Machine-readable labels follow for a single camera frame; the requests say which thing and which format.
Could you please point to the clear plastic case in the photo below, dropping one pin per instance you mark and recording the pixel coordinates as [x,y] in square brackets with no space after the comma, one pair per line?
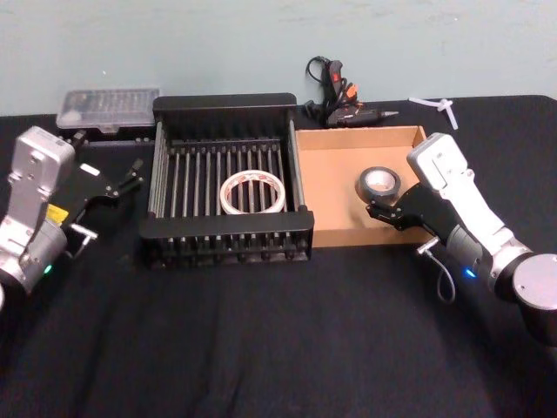
[109,104]

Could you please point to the silver tape roll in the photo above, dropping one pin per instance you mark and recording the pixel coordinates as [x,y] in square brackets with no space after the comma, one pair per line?
[362,185]

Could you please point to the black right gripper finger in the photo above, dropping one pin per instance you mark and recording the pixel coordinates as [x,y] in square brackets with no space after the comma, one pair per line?
[385,215]

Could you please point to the shallow brown cardboard tray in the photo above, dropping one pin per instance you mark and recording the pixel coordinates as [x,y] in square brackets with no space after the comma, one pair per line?
[335,191]

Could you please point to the black rack with steel bars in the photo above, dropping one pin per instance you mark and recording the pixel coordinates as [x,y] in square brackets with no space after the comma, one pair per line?
[226,104]

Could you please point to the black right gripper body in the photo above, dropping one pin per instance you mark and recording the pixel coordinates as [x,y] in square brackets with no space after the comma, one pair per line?
[424,215]

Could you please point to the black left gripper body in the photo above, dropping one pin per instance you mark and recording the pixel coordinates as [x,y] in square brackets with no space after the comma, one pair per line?
[87,187]

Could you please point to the white tape roll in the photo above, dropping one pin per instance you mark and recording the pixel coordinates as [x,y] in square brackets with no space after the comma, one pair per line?
[252,209]

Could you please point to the white three-armed plastic piece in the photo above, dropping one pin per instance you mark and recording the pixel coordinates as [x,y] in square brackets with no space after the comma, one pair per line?
[444,104]

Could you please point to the plain pale wall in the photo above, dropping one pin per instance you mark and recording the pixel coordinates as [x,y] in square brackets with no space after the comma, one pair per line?
[217,43]

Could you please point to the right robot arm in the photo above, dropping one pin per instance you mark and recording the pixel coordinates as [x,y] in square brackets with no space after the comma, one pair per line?
[439,165]

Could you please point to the black table cloth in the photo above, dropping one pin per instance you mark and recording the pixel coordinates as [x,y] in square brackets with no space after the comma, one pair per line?
[261,348]

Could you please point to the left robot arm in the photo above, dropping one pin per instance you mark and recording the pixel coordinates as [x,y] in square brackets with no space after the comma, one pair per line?
[39,165]

